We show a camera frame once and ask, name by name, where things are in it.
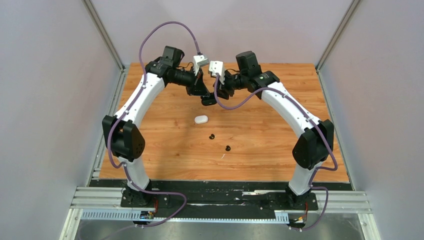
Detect aluminium corner post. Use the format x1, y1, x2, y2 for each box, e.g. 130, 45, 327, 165
81, 0, 126, 72
315, 0, 362, 73

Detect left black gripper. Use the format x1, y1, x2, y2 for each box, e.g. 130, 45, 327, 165
170, 65, 210, 97

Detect black earbud charging case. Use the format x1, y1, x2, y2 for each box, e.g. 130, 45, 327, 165
200, 94, 217, 107

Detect left aluminium corner post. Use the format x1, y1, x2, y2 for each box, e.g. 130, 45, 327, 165
81, 0, 126, 72

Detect aluminium front rail frame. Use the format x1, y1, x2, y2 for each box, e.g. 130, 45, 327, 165
59, 186, 381, 240

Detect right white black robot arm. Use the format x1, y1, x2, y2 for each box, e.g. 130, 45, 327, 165
208, 51, 335, 209

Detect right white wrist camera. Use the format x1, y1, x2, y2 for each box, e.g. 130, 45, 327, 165
208, 60, 225, 85

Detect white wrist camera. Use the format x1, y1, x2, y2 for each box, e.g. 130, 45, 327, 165
208, 60, 225, 85
192, 54, 210, 76

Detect right aluminium corner post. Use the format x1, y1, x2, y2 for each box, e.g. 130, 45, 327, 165
315, 0, 362, 73

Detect purple cable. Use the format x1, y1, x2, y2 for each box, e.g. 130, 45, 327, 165
106, 21, 202, 229
213, 74, 339, 232

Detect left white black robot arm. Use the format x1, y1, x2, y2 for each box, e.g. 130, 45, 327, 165
102, 46, 210, 207

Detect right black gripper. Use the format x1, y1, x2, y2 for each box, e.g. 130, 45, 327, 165
212, 70, 248, 100

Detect white earbud charging case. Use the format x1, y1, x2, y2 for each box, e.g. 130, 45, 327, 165
194, 115, 209, 125

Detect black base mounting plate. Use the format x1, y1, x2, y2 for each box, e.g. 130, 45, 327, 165
120, 180, 352, 219

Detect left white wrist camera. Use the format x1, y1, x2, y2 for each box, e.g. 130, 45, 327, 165
192, 54, 210, 76

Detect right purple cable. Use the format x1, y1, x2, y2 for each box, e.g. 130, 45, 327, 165
213, 74, 339, 232

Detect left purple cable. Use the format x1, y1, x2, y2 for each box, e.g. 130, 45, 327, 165
106, 21, 202, 229

